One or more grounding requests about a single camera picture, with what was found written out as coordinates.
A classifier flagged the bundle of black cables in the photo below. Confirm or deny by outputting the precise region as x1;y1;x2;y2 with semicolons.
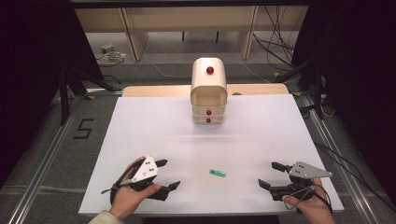
252;5;297;71

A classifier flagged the light wooden desk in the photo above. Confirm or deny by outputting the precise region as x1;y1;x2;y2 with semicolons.
74;5;310;62

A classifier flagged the black floor cable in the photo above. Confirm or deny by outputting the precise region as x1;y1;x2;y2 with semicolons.
314;142;396;214

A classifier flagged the dark curtain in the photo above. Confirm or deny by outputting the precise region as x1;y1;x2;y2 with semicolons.
290;0;396;206
0;0;106;188

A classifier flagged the black tape floor number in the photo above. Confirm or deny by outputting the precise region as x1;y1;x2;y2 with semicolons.
72;118;95;140

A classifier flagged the person's right hand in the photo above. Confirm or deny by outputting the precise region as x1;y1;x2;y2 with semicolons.
281;178;336;224

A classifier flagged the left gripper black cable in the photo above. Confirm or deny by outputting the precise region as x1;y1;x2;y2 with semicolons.
100;160;142;206

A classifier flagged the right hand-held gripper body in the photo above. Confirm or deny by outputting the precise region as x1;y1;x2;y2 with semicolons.
270;161;333;202

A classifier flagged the black metal stand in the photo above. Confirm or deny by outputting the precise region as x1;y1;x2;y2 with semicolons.
274;54;326;120
57;63;123;126

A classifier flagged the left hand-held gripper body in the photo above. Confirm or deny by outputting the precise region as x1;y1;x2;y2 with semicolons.
120;156;171;202

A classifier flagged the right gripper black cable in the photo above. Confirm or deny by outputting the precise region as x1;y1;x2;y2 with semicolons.
311;183;333;215

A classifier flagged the aluminium floor rail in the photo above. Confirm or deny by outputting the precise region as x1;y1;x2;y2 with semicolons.
6;88;124;224
292;91;382;224

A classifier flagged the person's left hand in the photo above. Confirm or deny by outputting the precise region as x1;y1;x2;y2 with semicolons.
108;156;163;221

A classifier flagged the white floor cable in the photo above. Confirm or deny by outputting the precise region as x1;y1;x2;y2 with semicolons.
141;52;192;79

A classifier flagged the white mini drawer cabinet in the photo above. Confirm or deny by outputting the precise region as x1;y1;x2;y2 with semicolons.
190;57;229;126

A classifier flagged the small teal lighter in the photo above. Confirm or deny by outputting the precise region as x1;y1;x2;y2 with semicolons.
208;169;228;178

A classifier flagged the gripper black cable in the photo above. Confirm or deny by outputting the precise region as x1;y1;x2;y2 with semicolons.
100;160;142;206
311;183;333;215

